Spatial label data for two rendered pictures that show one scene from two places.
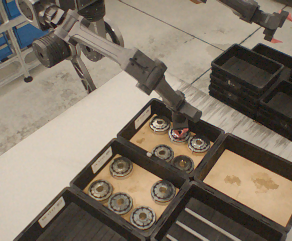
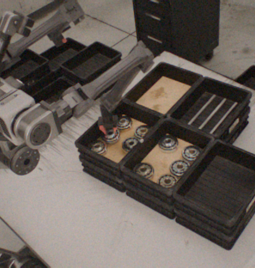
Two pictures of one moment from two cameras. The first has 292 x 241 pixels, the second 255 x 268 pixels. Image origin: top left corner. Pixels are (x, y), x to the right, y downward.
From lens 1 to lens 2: 1.80 m
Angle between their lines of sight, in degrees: 55
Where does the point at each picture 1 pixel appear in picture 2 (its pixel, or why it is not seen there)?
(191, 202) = not seen: hidden behind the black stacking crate
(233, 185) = (160, 108)
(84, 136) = (83, 231)
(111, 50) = (130, 60)
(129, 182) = (156, 167)
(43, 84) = not seen: outside the picture
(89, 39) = (108, 78)
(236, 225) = (192, 108)
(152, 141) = (113, 155)
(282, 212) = (181, 87)
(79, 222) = (196, 198)
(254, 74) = not seen: hidden behind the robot
